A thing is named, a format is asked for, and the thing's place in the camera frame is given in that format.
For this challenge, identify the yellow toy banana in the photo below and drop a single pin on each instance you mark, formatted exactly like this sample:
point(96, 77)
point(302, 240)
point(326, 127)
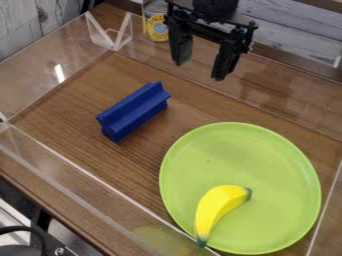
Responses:
point(219, 201)

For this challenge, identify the clear acrylic corner bracket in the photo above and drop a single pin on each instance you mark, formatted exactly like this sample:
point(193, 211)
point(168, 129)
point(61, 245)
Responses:
point(109, 38)

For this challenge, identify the clear acrylic front wall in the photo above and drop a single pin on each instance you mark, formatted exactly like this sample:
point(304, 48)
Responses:
point(109, 219)

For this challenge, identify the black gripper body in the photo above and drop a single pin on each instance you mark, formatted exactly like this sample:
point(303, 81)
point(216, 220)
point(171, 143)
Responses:
point(213, 19)

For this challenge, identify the black metal table frame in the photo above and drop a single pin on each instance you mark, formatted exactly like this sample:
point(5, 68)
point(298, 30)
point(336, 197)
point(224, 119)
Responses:
point(30, 232)

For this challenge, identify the yellow labelled can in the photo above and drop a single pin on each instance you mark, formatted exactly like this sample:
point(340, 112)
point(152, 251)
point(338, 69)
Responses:
point(153, 10)

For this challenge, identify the green plate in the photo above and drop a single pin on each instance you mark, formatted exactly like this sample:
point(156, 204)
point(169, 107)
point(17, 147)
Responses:
point(232, 153)

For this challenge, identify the blue star-profile block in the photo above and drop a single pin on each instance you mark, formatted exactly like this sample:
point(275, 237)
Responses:
point(133, 110)

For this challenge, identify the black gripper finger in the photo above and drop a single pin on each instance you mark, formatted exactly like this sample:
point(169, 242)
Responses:
point(180, 41)
point(225, 59)

